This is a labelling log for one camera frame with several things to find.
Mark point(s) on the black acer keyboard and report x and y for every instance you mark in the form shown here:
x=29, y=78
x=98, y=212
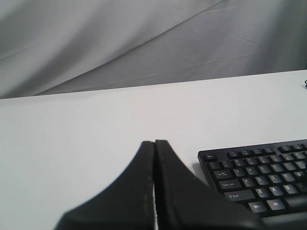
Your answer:
x=268, y=179

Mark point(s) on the grey backdrop cloth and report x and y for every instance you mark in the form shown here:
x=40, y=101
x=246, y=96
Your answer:
x=61, y=46

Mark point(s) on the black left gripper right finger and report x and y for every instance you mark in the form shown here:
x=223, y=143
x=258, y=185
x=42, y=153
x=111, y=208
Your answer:
x=184, y=202

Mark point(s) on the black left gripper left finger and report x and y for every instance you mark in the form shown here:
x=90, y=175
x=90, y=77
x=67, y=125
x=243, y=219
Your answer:
x=126, y=204

